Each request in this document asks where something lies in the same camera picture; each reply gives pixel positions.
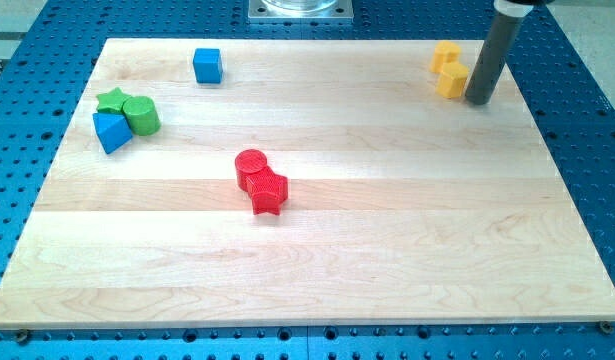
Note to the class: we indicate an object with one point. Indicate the right board clamp screw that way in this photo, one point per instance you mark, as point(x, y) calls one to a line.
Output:
point(605, 327)

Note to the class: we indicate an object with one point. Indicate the green cylinder block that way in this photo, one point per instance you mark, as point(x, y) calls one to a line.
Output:
point(141, 115)

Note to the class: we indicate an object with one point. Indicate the yellow heart block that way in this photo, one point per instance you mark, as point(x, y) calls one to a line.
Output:
point(445, 52)

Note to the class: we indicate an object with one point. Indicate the board clamp screw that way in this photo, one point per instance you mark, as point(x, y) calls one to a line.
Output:
point(605, 327)
point(21, 336)

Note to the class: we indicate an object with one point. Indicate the red star block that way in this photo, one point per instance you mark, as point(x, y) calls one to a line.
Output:
point(267, 191)

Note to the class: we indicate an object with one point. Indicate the blue triangular prism block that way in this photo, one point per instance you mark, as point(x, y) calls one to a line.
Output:
point(112, 131)

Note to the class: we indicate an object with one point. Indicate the green star block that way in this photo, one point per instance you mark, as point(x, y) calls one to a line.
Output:
point(112, 102)

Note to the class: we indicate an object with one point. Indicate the red cylinder block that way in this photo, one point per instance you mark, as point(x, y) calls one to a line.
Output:
point(248, 162)

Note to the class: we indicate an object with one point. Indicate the left board clamp screw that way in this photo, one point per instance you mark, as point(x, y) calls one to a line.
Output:
point(21, 336)

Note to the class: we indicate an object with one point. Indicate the light wooden board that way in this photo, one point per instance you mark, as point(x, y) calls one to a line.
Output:
point(403, 207)

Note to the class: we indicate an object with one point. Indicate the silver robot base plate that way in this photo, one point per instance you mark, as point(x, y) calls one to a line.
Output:
point(286, 10)

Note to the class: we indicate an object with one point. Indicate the yellow pentagon block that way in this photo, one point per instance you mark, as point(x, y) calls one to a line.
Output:
point(452, 80)

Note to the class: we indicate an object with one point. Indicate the blue cube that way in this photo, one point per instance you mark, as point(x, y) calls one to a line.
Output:
point(207, 65)

